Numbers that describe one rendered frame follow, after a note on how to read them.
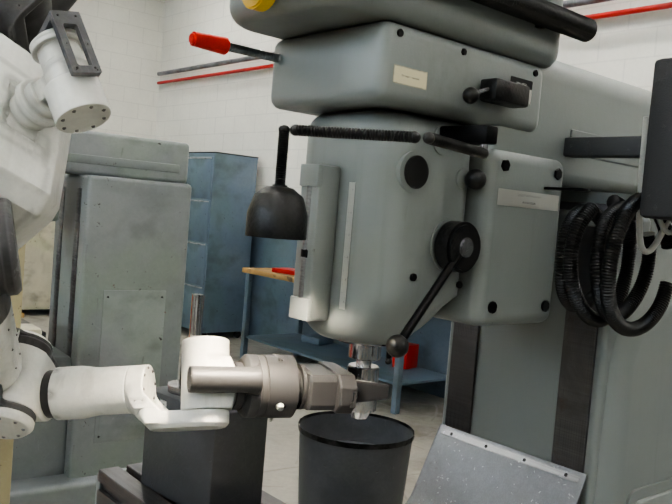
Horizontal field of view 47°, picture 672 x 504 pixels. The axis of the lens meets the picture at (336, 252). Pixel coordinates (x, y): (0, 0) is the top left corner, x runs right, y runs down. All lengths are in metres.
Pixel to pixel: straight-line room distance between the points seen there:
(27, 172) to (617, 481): 1.01
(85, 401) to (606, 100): 0.94
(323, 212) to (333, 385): 0.24
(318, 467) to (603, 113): 2.06
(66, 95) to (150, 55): 10.15
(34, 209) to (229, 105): 8.53
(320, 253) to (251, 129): 8.01
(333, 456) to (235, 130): 6.66
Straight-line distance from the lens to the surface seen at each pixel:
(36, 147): 1.03
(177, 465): 1.49
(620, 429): 1.38
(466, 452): 1.50
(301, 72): 1.10
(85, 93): 0.96
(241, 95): 9.29
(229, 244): 8.47
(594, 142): 1.26
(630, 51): 5.89
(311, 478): 3.14
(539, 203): 1.22
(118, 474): 1.65
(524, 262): 1.20
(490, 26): 1.12
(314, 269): 1.04
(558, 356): 1.38
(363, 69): 1.00
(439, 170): 1.08
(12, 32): 1.15
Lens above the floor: 1.49
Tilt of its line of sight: 3 degrees down
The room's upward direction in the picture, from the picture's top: 5 degrees clockwise
